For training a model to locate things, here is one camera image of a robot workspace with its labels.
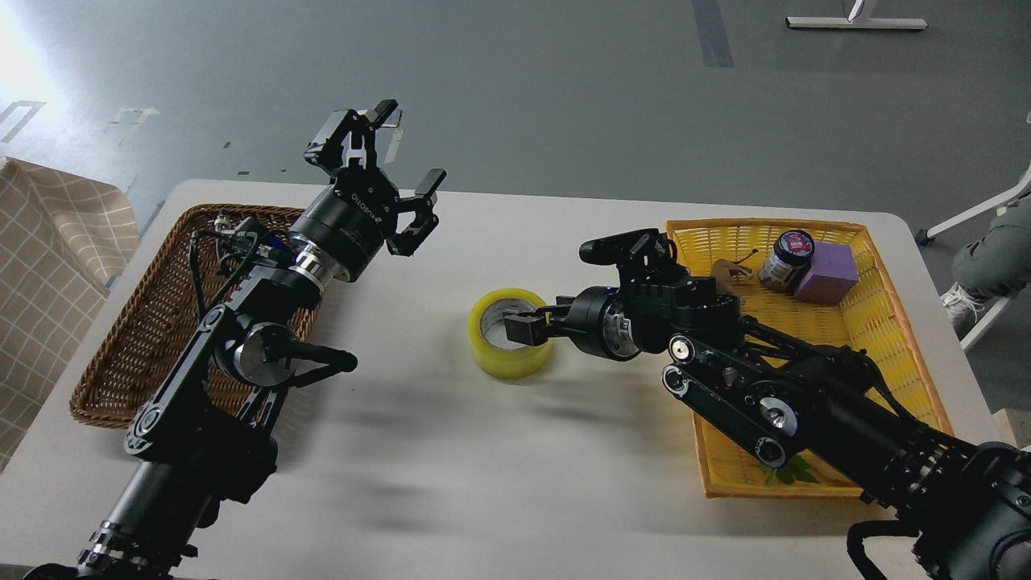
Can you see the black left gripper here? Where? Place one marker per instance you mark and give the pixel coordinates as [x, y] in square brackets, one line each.
[352, 217]

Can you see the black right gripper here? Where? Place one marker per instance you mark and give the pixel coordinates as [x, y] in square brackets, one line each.
[593, 320]

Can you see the yellow tape roll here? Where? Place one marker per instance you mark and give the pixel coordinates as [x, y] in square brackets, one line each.
[489, 346]

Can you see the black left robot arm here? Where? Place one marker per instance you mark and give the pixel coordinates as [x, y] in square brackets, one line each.
[205, 435]

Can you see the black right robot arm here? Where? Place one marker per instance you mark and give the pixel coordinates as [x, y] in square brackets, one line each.
[966, 506]

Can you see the brown wicker basket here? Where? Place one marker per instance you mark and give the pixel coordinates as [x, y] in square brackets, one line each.
[157, 321]

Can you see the brown toy animal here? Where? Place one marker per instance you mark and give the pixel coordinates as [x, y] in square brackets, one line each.
[724, 270]

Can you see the small dark jar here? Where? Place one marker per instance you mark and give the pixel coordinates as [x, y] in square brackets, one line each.
[790, 254]

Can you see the orange toy carrot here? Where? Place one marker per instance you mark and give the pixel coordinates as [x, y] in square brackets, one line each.
[795, 470]

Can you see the purple foam block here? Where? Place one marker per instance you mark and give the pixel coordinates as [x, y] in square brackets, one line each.
[831, 275]

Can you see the yellow plastic basket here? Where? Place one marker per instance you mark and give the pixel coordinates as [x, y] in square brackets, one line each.
[870, 318]

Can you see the white stand base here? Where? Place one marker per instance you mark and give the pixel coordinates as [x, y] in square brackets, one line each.
[859, 17]

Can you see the white chair leg frame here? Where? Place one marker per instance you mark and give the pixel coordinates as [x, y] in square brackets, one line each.
[993, 309]

